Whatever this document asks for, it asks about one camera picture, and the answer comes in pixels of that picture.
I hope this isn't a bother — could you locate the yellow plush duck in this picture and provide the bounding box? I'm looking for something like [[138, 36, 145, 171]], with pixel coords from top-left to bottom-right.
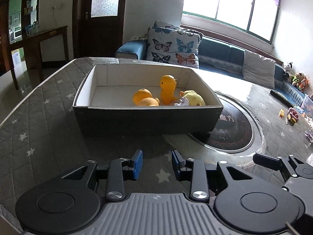
[[172, 90, 206, 106]]

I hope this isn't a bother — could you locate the yellow rubber dog toy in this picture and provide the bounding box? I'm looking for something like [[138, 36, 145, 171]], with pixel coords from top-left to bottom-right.
[[160, 75, 177, 105]]

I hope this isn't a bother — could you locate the small toy pile on table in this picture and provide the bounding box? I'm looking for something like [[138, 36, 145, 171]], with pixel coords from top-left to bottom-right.
[[279, 107, 299, 126]]

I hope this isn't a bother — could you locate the round black induction plate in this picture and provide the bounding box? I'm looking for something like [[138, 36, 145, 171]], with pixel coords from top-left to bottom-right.
[[162, 91, 267, 167]]

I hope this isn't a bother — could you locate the clear plastic storage bin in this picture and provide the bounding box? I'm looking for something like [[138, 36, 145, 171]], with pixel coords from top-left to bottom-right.
[[301, 95, 313, 118]]

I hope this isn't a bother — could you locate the black remote control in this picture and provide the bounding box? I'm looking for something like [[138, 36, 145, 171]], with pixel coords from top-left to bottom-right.
[[270, 90, 294, 108]]

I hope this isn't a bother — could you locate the white cardboard box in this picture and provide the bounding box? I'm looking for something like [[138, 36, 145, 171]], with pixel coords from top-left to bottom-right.
[[73, 61, 223, 135]]

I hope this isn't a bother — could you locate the grey quilted star table cover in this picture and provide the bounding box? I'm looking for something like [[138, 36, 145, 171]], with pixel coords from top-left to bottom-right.
[[0, 56, 313, 233]]

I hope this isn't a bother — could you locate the plush toys pile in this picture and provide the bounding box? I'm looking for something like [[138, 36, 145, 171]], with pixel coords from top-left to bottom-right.
[[284, 62, 309, 92]]

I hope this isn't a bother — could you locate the grey sofa cushion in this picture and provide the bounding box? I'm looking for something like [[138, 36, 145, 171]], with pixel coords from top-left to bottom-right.
[[242, 50, 275, 89]]

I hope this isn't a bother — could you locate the blue sofa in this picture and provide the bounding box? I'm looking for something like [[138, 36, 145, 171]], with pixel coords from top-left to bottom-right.
[[116, 38, 305, 106]]

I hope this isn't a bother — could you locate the butterfly print pillow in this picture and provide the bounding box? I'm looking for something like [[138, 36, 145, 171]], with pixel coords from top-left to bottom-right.
[[146, 21, 203, 69]]

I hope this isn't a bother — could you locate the dark wooden side table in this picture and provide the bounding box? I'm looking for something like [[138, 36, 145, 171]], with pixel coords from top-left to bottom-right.
[[7, 25, 70, 90]]

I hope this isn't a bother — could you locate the dark wooden door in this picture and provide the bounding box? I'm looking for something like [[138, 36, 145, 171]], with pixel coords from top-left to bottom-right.
[[72, 0, 126, 58]]

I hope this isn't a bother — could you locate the window with green frame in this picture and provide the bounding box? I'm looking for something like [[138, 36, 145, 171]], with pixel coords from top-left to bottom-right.
[[183, 0, 281, 43]]

